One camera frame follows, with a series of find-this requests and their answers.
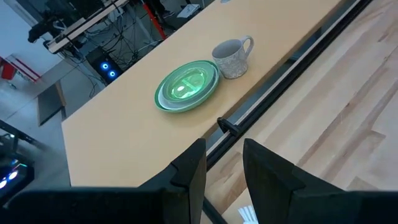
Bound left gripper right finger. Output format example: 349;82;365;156
243;139;398;224

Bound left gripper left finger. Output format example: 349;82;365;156
0;139;206;224

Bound light wooden side table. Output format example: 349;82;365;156
61;0;343;187

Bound black computer with lights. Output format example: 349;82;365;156
0;158;35;200

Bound small green plate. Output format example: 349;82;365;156
154;60;220;113

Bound black computer tower blue fans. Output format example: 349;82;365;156
85;46;124;85

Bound cream patterned mug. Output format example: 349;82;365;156
211;35;255;80

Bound red box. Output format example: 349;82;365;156
0;57;17;80

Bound cluttered workbench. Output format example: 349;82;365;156
27;0;130;54

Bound white paper sheet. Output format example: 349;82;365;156
176;3;201;19

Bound white wire dish rack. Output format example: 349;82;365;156
238;205;259;224

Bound black cable bundle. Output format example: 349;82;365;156
62;12;162;97

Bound red post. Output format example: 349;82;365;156
142;2;167;40

